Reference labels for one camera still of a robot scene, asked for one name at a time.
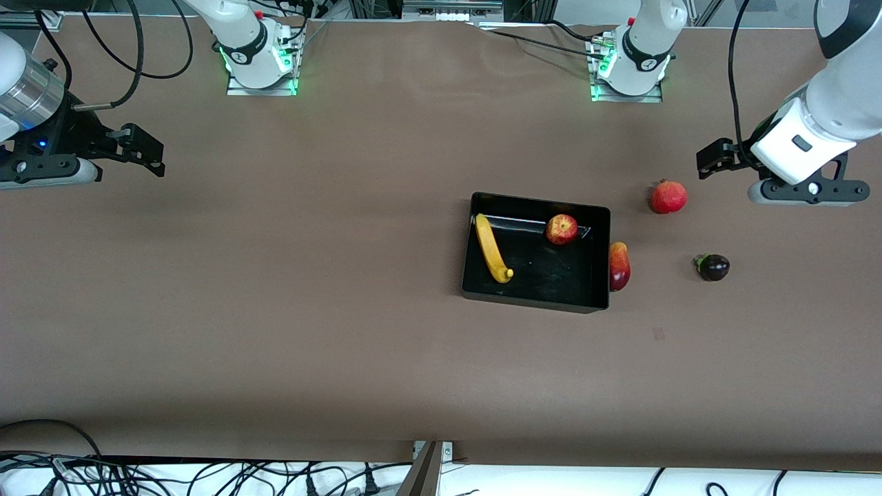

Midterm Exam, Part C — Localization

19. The brown table cover sheet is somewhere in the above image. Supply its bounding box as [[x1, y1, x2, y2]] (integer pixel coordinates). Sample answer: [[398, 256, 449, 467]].
[[0, 17, 882, 473]]

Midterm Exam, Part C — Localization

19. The black looped floor cable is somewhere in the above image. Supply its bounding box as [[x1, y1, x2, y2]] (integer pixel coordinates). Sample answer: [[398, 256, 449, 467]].
[[0, 418, 104, 459]]

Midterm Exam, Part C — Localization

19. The short black table cable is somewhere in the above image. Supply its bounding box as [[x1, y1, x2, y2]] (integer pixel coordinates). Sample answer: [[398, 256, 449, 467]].
[[544, 19, 604, 43]]

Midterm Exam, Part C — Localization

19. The white power strip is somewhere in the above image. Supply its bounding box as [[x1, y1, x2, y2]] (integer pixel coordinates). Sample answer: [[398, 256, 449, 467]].
[[403, 0, 504, 21]]

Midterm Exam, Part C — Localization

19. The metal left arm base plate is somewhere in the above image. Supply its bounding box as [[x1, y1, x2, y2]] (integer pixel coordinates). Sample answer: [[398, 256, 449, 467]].
[[591, 38, 664, 104]]

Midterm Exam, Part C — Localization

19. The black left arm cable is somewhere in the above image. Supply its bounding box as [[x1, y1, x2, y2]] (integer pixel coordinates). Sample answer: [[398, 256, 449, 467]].
[[728, 0, 753, 151]]

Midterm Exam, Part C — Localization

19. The black cable tangle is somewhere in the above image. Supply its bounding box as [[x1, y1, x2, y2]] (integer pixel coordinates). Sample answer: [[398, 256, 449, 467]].
[[0, 451, 414, 496]]

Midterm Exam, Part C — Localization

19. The long black table cable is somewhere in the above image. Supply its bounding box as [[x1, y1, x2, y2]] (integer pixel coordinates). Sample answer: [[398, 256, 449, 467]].
[[482, 28, 608, 61]]

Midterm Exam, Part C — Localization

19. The metal table post bracket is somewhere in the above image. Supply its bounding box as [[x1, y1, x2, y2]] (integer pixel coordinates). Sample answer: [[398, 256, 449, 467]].
[[396, 441, 453, 496]]

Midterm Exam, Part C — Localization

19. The red pomegranate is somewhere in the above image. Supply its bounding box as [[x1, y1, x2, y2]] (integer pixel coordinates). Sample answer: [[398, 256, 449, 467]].
[[650, 179, 688, 215]]

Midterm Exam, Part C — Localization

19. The yellow banana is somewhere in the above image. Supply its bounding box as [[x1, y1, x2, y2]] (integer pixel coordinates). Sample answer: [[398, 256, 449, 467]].
[[475, 214, 515, 284]]

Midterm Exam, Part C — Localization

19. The black rectangular tray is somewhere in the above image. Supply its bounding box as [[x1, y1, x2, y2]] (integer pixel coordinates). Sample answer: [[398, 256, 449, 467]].
[[460, 192, 612, 314]]

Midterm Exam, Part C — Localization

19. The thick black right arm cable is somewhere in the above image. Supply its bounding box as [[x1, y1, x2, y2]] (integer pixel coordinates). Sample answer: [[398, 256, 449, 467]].
[[34, 0, 145, 112]]

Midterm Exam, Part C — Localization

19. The red yellow apple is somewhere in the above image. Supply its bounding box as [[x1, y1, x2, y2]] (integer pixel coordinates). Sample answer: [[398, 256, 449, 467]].
[[546, 214, 579, 246]]

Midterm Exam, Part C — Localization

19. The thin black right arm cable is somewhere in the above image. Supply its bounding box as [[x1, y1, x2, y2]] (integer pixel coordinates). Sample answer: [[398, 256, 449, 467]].
[[83, 0, 195, 79]]

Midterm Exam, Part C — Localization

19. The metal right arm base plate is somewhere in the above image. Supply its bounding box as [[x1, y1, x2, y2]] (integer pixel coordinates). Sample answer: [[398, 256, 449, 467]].
[[226, 28, 302, 96]]

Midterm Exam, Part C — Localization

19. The red yellow mango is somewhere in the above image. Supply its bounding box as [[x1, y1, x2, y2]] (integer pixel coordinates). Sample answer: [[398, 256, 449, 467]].
[[609, 242, 631, 292]]

